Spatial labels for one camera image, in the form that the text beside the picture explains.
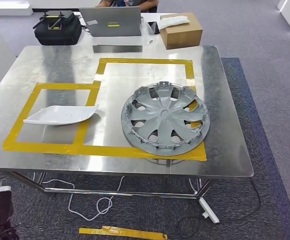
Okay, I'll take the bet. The white cloth bundle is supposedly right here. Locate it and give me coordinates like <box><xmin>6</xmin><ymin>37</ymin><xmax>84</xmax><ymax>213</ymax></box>
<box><xmin>157</xmin><ymin>15</ymin><xmax>191</xmax><ymax>31</ymax></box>

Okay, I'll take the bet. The white power strip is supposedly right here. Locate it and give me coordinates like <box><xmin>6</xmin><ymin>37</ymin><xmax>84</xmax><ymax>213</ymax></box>
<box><xmin>198</xmin><ymin>197</ymin><xmax>220</xmax><ymax>224</ymax></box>

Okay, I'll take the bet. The black floor cable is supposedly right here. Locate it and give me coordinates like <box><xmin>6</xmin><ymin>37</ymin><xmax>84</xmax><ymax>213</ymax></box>
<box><xmin>176</xmin><ymin>178</ymin><xmax>262</xmax><ymax>239</ymax></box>

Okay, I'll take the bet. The grey plastic wheel cover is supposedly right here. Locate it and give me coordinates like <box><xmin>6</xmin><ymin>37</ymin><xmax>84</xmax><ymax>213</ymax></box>
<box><xmin>120</xmin><ymin>81</ymin><xmax>211</xmax><ymax>157</ymax></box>

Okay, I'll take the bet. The stainless steel workbench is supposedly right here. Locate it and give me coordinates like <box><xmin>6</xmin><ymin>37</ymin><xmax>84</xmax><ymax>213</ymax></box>
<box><xmin>0</xmin><ymin>45</ymin><xmax>254</xmax><ymax>201</ymax></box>

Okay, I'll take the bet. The black carrying bag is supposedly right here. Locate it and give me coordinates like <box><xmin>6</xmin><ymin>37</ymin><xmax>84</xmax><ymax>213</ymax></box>
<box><xmin>33</xmin><ymin>10</ymin><xmax>82</xmax><ymax>46</ymax></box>

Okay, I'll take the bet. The yellow tape corner strip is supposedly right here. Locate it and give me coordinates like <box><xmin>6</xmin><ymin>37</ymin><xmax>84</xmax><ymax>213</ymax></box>
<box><xmin>79</xmin><ymin>225</ymin><xmax>168</xmax><ymax>240</ymax></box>

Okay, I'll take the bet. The white curved plastic part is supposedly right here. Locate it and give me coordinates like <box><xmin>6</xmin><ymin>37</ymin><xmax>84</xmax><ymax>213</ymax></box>
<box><xmin>23</xmin><ymin>104</ymin><xmax>100</xmax><ymax>127</ymax></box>

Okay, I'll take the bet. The long white floor cable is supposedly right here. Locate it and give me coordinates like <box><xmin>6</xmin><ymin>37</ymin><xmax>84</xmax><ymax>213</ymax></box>
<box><xmin>0</xmin><ymin>175</ymin><xmax>125</xmax><ymax>222</ymax></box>

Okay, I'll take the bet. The person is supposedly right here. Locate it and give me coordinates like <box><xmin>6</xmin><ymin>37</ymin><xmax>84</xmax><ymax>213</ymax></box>
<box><xmin>96</xmin><ymin>0</ymin><xmax>159</xmax><ymax>13</ymax></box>

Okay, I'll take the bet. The grey laptop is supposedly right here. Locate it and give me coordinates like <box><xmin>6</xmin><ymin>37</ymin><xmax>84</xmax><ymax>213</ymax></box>
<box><xmin>79</xmin><ymin>6</ymin><xmax>143</xmax><ymax>38</ymax></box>

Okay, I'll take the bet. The brown cardboard box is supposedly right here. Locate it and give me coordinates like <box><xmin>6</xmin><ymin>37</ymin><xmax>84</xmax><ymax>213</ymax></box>
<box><xmin>159</xmin><ymin>12</ymin><xmax>204</xmax><ymax>51</ymax></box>

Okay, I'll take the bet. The yellow tape double rectangle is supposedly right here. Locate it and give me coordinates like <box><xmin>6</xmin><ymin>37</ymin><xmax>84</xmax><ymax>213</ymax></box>
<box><xmin>2</xmin><ymin>57</ymin><xmax>208</xmax><ymax>162</ymax></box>

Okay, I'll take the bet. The black phone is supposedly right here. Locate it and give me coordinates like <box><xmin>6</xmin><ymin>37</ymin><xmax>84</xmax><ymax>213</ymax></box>
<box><xmin>147</xmin><ymin>21</ymin><xmax>161</xmax><ymax>35</ymax></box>

